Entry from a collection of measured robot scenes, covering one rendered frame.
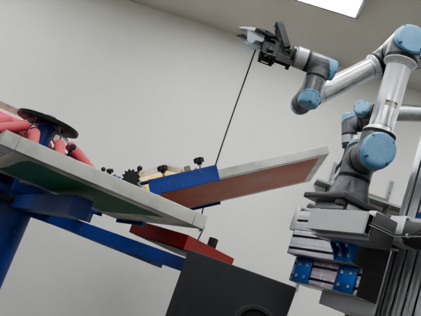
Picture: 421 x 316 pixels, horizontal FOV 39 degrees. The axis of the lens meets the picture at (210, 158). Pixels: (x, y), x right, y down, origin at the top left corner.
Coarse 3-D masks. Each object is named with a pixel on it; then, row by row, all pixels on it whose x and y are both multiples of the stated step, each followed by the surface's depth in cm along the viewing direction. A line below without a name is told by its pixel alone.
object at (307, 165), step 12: (276, 168) 257; (288, 168) 263; (300, 168) 269; (312, 168) 275; (228, 180) 259; (240, 180) 265; (252, 180) 271; (264, 180) 277; (168, 192) 256; (180, 192) 262; (192, 192) 268; (204, 192) 274
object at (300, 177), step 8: (288, 176) 281; (296, 176) 286; (304, 176) 291; (256, 184) 283; (264, 184) 288; (272, 184) 293; (280, 184) 298; (288, 184) 303; (216, 192) 281; (224, 192) 285; (232, 192) 290; (240, 192) 295; (248, 192) 300; (184, 200) 281; (192, 200) 286; (200, 200) 291; (208, 200) 295; (216, 200) 300
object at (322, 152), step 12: (276, 156) 252; (288, 156) 252; (300, 156) 252; (312, 156) 252; (324, 156) 256; (228, 168) 251; (240, 168) 251; (252, 168) 251; (264, 168) 252; (204, 204) 305
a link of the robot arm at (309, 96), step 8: (312, 72) 201; (304, 80) 202; (312, 80) 200; (320, 80) 200; (304, 88) 200; (312, 88) 199; (320, 88) 200; (296, 96) 209; (304, 96) 199; (312, 96) 199; (320, 96) 200; (304, 104) 201; (312, 104) 199
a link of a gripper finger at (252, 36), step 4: (240, 28) 202; (244, 28) 202; (248, 28) 201; (252, 28) 201; (248, 32) 201; (252, 32) 202; (248, 36) 201; (252, 36) 201; (256, 36) 202; (260, 36) 202; (248, 40) 200; (252, 40) 201; (256, 40) 202; (260, 40) 202
